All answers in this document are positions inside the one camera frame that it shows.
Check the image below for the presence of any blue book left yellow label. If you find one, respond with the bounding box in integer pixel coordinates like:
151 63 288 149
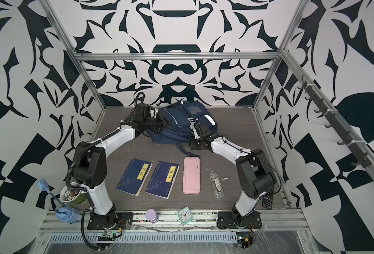
116 158 153 196

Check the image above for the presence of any white slotted cable duct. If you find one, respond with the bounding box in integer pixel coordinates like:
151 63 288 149
49 231 238 244

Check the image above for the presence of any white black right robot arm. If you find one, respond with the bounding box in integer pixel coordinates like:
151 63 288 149
190 123 276 221

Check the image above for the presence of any small circuit board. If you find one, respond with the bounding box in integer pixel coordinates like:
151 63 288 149
237 234 256 249
97 231 122 242

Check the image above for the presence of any green paper cup with items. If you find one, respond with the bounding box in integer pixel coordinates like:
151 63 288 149
60 186 87 204

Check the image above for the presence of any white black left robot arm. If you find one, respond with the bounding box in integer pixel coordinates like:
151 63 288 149
65 103 171 229

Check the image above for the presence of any clear plastic bag with eraser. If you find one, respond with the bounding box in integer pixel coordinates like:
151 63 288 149
210 171 224 198

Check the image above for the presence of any blue book yellow label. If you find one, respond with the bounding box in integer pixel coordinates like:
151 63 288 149
145 161 179 199
116 158 153 196

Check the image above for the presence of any light blue water bottle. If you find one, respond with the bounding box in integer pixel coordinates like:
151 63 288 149
37 179 80 224

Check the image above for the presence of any navy blue school backpack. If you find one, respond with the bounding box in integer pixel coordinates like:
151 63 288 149
146 101 219 157

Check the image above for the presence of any small circuit board left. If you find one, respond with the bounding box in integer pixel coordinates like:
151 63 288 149
97 231 122 242

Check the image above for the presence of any pink pencil case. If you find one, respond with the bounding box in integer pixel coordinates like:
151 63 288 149
183 157 201 195

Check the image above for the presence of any small circuit board right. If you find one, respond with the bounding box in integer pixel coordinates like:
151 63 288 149
237 234 256 249

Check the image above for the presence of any blue book right yellow label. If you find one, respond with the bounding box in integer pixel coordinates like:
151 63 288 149
145 161 179 199

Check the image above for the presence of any teal small alarm clock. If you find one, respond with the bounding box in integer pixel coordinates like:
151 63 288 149
177 206 194 226

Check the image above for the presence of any purple small bottle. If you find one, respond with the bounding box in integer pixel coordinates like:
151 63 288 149
145 208 159 224

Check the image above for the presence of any black corrugated cable conduit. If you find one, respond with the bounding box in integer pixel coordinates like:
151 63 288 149
80 209 100 251

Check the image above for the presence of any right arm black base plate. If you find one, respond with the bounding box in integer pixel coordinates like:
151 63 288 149
216 211 263 229

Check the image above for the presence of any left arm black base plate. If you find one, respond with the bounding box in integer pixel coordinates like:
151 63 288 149
87 212 134 231

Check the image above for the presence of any black tv remote control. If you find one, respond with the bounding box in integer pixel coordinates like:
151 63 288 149
262 186 274 210

